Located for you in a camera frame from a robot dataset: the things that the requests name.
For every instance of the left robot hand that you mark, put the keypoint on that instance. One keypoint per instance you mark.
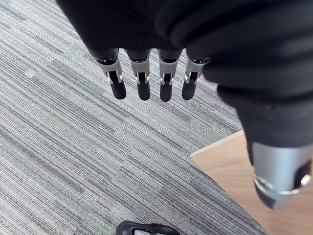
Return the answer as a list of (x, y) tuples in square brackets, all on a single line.
[(220, 49)]

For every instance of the light wooden cabinet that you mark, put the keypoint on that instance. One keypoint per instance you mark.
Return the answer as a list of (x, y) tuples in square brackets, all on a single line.
[(247, 176)]

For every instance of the dark robot foot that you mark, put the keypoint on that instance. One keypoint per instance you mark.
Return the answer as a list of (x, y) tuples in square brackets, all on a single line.
[(146, 228)]

